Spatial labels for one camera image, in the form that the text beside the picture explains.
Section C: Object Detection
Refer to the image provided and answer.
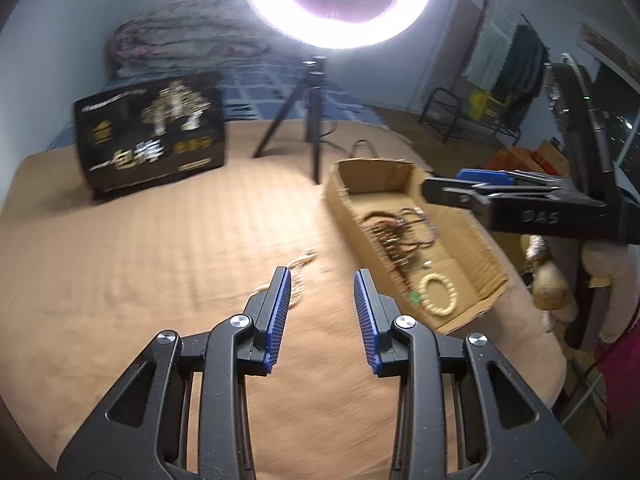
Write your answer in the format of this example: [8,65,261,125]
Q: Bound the cream bead bracelet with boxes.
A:
[419,273,460,317]

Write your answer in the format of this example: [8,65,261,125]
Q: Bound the yellow box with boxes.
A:
[467,91,503,121]

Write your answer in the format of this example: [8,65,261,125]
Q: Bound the blue patterned bed sheet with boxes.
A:
[45,55,391,153]

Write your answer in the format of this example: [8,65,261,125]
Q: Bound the brown wooden bead necklace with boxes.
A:
[360,210,426,301]

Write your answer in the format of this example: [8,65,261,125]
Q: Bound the folded floral quilt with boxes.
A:
[107,0,273,78]

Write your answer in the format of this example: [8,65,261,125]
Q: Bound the black printed bag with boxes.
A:
[73,71,227,200]

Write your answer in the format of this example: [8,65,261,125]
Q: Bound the black metal floor rack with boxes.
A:
[419,87,523,150]

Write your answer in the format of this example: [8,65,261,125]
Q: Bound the black power cable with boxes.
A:
[320,125,416,161]

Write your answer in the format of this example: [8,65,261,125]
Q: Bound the beige plush toy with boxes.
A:
[522,234,581,333]

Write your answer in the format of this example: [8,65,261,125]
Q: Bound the black tripod stand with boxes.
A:
[251,55,336,185]

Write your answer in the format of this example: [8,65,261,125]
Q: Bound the white bead necklace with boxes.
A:
[250,247,321,311]

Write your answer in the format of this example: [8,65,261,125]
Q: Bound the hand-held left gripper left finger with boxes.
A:
[56,266,293,480]

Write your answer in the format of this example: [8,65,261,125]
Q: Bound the thin black bangle with charm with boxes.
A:
[397,207,438,268]

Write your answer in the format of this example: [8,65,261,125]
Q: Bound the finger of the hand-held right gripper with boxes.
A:
[455,168,568,191]
[420,176,566,208]

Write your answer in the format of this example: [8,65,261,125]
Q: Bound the cardboard box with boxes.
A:
[322,157,510,336]

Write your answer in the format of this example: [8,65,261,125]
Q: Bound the orange brown carton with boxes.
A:
[487,142,568,178]

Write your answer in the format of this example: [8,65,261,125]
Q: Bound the white ring light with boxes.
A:
[237,0,435,51]

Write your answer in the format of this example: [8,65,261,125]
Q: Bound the dark hanging clothes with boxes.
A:
[492,25,548,121]

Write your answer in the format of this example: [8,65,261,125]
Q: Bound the person's right hand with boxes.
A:
[582,242,640,345]

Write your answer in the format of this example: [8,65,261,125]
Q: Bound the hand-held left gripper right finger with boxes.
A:
[352,269,586,480]

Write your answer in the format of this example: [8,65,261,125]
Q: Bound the white hanging towel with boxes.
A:
[467,20,521,86]

